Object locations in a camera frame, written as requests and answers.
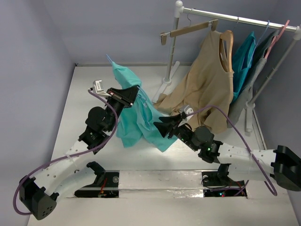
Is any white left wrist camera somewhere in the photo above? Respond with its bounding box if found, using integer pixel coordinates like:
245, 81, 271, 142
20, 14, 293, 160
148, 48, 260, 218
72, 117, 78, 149
88, 80, 111, 97

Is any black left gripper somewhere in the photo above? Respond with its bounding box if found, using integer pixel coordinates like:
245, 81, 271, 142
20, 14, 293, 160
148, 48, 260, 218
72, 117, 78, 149
104, 85, 139, 132

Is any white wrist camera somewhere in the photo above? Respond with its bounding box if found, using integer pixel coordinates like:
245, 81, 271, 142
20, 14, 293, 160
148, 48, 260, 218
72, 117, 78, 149
179, 105, 194, 115
88, 80, 111, 97

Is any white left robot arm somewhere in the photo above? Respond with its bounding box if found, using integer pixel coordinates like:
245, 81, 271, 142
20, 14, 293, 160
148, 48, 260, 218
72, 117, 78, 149
13, 85, 139, 220

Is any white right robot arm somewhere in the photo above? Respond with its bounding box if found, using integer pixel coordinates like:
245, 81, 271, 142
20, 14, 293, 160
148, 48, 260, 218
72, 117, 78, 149
154, 115, 301, 192

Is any pink hanger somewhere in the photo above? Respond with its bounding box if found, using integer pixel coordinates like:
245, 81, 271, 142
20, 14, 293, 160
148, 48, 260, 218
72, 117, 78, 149
264, 20, 290, 59

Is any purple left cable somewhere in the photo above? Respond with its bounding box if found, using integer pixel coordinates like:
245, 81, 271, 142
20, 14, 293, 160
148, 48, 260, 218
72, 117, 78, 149
13, 88, 119, 215

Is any white clothes rack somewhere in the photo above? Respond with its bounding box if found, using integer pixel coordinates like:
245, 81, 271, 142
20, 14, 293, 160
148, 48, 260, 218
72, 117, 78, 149
153, 0, 301, 122

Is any beige tank top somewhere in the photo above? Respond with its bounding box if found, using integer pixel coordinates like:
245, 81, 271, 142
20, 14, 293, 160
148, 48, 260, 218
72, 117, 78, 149
154, 31, 233, 134

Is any teal t shirt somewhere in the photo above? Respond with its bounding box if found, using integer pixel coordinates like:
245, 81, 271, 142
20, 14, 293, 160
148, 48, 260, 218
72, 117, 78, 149
111, 61, 177, 152

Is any wooden clip hanger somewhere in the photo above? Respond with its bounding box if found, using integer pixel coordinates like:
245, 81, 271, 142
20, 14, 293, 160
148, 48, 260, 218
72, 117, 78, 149
160, 7, 218, 46

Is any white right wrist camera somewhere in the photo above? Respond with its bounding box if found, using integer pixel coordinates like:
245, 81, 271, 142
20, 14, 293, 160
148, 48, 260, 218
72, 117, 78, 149
179, 105, 194, 115

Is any grey hanging shirt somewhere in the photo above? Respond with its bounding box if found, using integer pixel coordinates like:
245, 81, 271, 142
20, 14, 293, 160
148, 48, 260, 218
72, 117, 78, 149
227, 30, 279, 132

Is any turquoise hanging shirt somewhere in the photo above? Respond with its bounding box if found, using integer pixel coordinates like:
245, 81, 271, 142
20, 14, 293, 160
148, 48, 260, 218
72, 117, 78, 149
231, 32, 256, 103

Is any purple cable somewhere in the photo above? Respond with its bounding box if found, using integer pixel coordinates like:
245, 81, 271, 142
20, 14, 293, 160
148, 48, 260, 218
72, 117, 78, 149
187, 105, 278, 197
13, 88, 119, 215

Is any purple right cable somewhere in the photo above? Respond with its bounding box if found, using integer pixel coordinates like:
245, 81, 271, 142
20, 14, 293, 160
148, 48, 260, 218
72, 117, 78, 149
187, 105, 278, 197

